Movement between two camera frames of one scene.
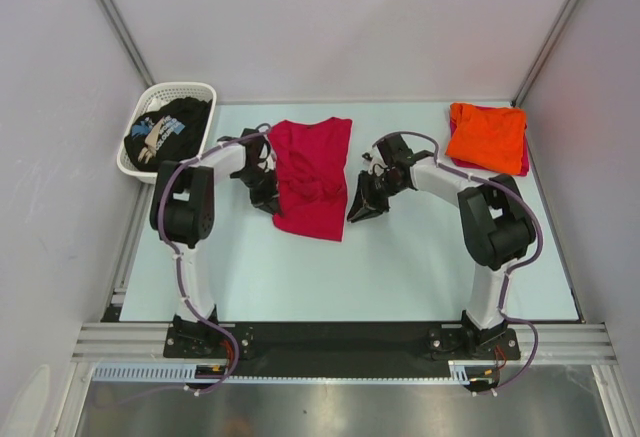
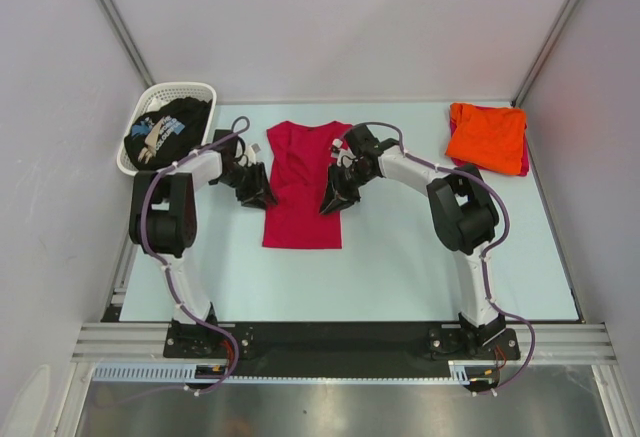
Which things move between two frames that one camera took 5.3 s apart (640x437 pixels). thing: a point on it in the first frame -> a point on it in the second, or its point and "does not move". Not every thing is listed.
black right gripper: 365,195 -> 337,195
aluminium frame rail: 539,343 does not move
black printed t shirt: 173,132 does not move
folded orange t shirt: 492,137 does not move
